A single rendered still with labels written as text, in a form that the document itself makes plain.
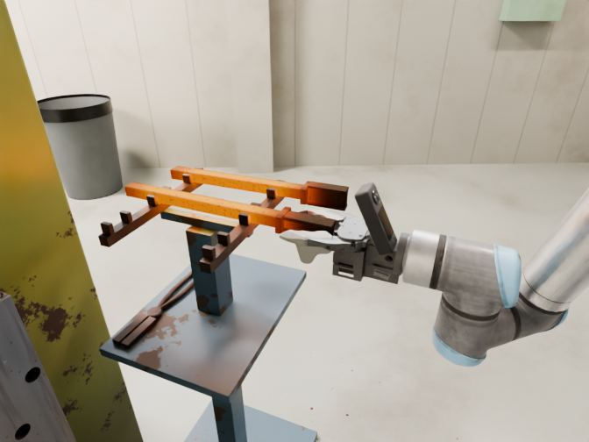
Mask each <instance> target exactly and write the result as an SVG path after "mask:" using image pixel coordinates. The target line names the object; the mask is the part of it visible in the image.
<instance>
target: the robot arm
mask: <svg viewBox="0 0 589 442"><path fill-rule="evenodd" d="M354 198H355V200H356V202H357V205H358V207H359V210H360V212H361V214H362V217H363V219H364V220H365V221H364V220H363V219H359V218H357V217H355V216H353V215H351V214H348V213H343V212H339V211H333V210H309V209H307V210H300V211H299V212H300V213H306V214H310V215H315V216H319V217H327V218H332V219H336V220H337V222H336V224H335V227H334V235H333V236H332V235H330V234H329V233H328V232H326V231H317V232H306V231H294V230H291V229H290V230H288V231H285V232H283V233H281V234H280V239H283V240H285V241H287V242H290V243H294V244H295V245H296V249H297V252H298V254H299V257H300V260H301V262H302V263H304V264H310V263H312V262H313V260H314V259H315V257H316V256H317V255H318V254H327V253H330V252H331V251H333V252H334V253H333V261H332V262H333V268H332V275H335V276H339V277H343V278H346V279H351V280H354V281H358V282H361V281H362V279H363V277H368V278H372V279H376V280H380V281H384V282H390V283H393V284H397V285H398V281H399V277H400V275H401V274H403V275H402V280H403V282H405V283H408V284H413V285H416V286H420V287H424V288H430V289H434V290H438V291H442V292H443V293H442V296H441V300H440V304H439V307H438V312H437V315H436V322H435V323H434V324H433V335H432V341H433V345H434V347H435V348H436V350H437V351H438V352H439V353H440V354H441V355H442V356H443V357H444V358H445V359H447V360H448V361H450V362H452V363H454V364H457V365H459V366H463V367H475V366H477V365H479V364H480V363H481V362H482V361H483V360H484V359H485V358H486V352H487V351H488V350H489V349H491V348H494V347H496V346H502V345H505V344H507V343H509V342H511V341H515V340H517V339H522V338H525V337H527V336H530V335H533V334H536V333H538V332H547V331H550V330H552V329H554V328H556V327H557V326H559V325H560V324H562V323H563V321H565V319H566V317H567V315H568V311H569V307H570V305H571V302H572V301H573V300H575V299H576V298H577V297H578V296H579V295H580V294H581V293H582V292H583V291H584V290H585V289H586V288H588V287H589V189H588V190H587V191H586V192H585V194H584V195H582V197H581V198H580V199H579V200H578V201H577V203H576V204H575V205H574V206H573V207H572V209H571V210H570V211H569V213H568V214H567V215H566V216H565V217H564V219H563V220H562V221H561V223H560V224H559V225H558V226H557V228H556V229H555V230H554V231H553V232H552V234H551V235H550V236H549V237H548V238H547V239H546V240H545V241H544V243H543V244H542V245H541V247H540V248H539V249H538V250H537V251H536V253H535V254H534V255H533V257H532V258H531V259H530V260H529V262H528V263H527V264H526V265H525V266H524V268H522V261H521V256H520V254H519V253H518V252H517V251H516V250H514V249H513V248H509V247H504V246H498V245H497V244H495V243H494V244H488V243H484V242H479V241H475V240H469V239H461V238H457V237H452V236H446V235H443V234H439V233H434V232H426V231H421V230H416V229H414V230H413V231H412V233H411V236H410V237H409V233H405V232H402V233H401V236H400V238H399V242H397V238H396V236H395V233H394V229H393V227H392V225H391V223H390V220H389V218H388V215H387V212H386V210H385V208H384V205H383V203H382V201H381V199H380V195H379V192H378V190H377V188H376V186H375V184H374V183H373V182H369V183H367V184H364V185H362V186H361V187H360V188H359V190H358V191H357V192H356V194H355V195H354ZM331 236H332V238H331ZM339 272H342V273H346V274H353V277H350V276H347V275H343V274H340V273H339Z"/></svg>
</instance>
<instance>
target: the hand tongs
mask: <svg viewBox="0 0 589 442"><path fill-rule="evenodd" d="M192 276H193V275H192V270H191V271H190V272H189V273H188V274H187V275H186V276H185V277H184V278H182V279H181V280H180V281H179V282H178V283H177V284H176V285H175V286H173V287H172V288H171V289H170V290H169V291H168V293H167V294H166V295H165V296H164V297H163V298H162V300H161V301H160V303H159V304H158V305H157V307H152V308H151V309H149V310H148V311H147V313H146V314H147V315H145V314H142V313H141V314H140V315H139V316H138V317H137V318H135V319H134V320H133V321H132V322H131V323H130V324H129V325H127V326H126V327H125V328H124V329H123V330H122V331H121V332H120V333H118V335H117V336H116V337H115V338H113V339H112V340H113V343H114V344H116V345H119V346H121V345H122V347H124V348H126V349H130V348H131V347H132V346H133V345H134V344H135V343H136V342H137V341H138V340H140V339H141V338H142V337H143V336H144V335H145V334H146V333H147V332H148V331H149V330H150V329H151V328H152V327H153V326H154V325H155V324H157V319H158V318H159V317H161V316H162V311H163V310H164V309H166V308H167V307H169V306H170V305H172V304H173V303H175V302H176V301H178V300H179V299H180V298H182V297H183V296H184V295H185V294H187V293H188V292H189V291H190V290H191V289H192V288H193V287H194V281H192V282H191V283H190V284H189V285H188V286H187V287H186V288H185V289H184V290H182V291H181V292H180V293H179V294H177V295H176V296H174V297H173V298H172V299H170V300H169V301H167V300H168V299H169V298H170V297H171V296H172V294H173V293H174V292H175V291H176V290H177V289H178V288H179V287H181V286H182V285H183V284H184V283H185V282H186V281H187V280H188V279H189V278H190V277H192Z"/></svg>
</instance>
